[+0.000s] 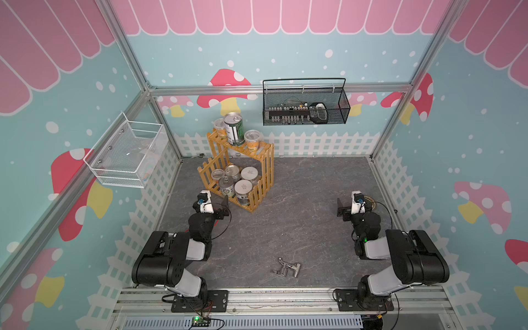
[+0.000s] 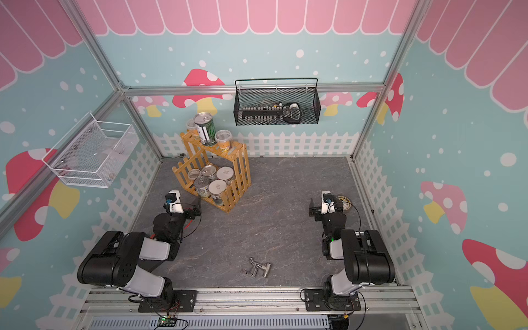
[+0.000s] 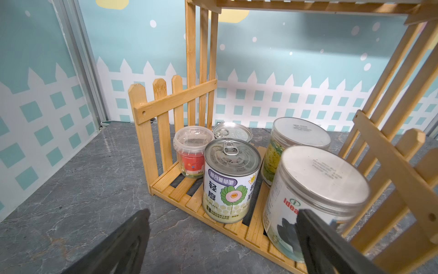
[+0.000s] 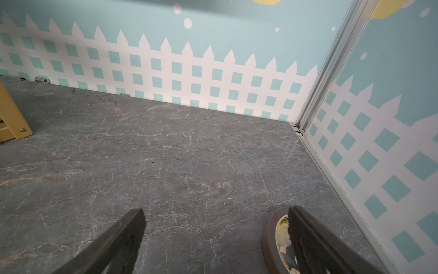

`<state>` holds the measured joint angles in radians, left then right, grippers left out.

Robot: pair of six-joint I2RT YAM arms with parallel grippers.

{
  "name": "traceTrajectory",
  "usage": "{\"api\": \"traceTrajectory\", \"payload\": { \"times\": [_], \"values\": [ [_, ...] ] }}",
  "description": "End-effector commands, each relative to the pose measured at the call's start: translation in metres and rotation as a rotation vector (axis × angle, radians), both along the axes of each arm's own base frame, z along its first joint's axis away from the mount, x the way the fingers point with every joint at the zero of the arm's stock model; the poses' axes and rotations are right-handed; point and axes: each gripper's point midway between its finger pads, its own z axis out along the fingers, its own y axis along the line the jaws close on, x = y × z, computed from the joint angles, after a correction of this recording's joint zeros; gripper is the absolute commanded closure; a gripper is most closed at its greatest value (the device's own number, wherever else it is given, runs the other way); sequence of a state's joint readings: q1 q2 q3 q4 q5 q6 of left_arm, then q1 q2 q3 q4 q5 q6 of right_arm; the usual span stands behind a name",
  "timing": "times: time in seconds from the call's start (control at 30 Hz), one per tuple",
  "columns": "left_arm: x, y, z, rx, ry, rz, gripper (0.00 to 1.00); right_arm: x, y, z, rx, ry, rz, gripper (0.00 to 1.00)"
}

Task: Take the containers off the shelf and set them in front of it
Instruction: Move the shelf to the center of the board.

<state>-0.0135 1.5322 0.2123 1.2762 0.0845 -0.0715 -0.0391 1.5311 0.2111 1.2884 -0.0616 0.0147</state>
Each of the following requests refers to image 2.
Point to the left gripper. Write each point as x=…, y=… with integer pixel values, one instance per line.
x=188, y=210

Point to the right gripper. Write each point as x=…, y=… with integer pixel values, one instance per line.
x=315, y=209

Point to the purple label pull-tab can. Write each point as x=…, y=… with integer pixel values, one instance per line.
x=201, y=185

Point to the white-lid white can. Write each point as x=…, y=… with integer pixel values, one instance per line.
x=216, y=188

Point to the small clear-lid cup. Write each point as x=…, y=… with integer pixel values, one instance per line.
x=193, y=174

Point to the wooden two-tier shelf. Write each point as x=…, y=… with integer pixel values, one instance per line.
x=199, y=156

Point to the tall green seed can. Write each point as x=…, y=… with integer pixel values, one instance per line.
x=206, y=128

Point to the small clear-lid jar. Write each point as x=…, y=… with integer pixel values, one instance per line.
x=192, y=128

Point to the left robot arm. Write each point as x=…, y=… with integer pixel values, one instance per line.
x=126, y=261

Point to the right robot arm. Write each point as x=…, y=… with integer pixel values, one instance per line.
x=367, y=261

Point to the silver pull-tab can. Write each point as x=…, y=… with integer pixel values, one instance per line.
x=210, y=172

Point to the green yellow white-lid can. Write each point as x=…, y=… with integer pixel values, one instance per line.
x=226, y=174

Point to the metal tool on floor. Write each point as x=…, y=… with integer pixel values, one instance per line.
x=256, y=266

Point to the black tool set in basket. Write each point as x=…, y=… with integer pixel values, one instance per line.
x=277, y=114

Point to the green circuit board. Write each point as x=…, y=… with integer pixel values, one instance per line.
x=166, y=322

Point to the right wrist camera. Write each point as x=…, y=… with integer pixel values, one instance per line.
x=328, y=203

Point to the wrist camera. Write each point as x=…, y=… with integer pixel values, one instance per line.
x=174, y=201
x=328, y=203

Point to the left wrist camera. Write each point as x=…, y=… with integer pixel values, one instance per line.
x=174, y=201

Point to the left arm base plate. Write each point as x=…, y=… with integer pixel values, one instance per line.
x=173, y=301

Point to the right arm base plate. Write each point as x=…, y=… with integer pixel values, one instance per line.
x=319, y=300

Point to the white wire mesh basket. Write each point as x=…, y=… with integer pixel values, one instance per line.
x=92, y=153

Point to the black wire mesh basket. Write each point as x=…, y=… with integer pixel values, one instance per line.
x=277, y=101

